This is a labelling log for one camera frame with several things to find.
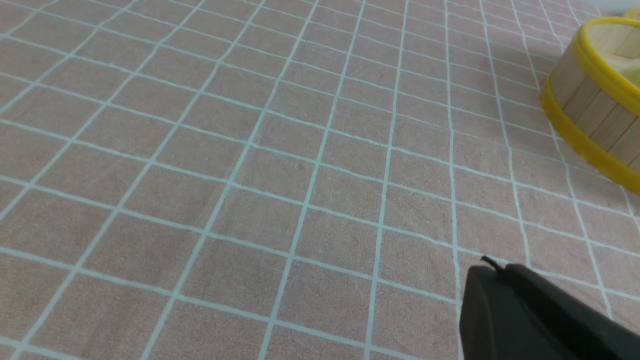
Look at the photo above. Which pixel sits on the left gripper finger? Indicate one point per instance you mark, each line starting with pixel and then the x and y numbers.
pixel 512 313

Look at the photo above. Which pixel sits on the white dumpling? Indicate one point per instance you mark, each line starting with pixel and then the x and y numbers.
pixel 628 68

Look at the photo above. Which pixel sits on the bamboo steamer tray yellow rim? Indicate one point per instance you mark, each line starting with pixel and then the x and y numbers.
pixel 593 107

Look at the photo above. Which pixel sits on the woven bamboo steamer lid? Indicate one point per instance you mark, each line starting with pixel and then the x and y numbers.
pixel 633 13

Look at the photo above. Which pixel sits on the pink checkered tablecloth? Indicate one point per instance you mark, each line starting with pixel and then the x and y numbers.
pixel 287 179

